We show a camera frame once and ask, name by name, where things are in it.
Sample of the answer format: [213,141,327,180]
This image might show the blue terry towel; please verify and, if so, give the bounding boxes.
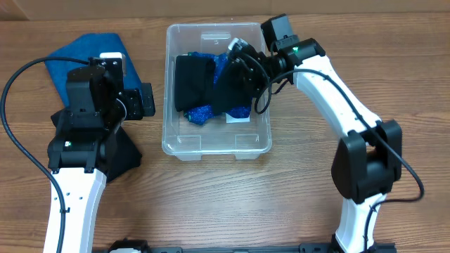
[44,33,142,107]

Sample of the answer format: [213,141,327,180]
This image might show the sparkly blue fabric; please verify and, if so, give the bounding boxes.
[184,51,251,126]

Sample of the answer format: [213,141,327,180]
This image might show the black cloth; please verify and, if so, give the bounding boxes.
[174,54,252,114]
[47,108,142,183]

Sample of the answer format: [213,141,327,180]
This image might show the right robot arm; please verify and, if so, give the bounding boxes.
[227,14,402,252]

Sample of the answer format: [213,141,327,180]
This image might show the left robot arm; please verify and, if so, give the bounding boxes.
[44,52,155,252]

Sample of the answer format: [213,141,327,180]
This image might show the clear plastic storage bin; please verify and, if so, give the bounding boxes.
[162,22,272,161]

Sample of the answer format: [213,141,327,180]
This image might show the white label sticker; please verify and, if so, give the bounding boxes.
[226,114,250,124]

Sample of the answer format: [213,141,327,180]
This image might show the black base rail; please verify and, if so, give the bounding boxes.
[105,238,398,253]

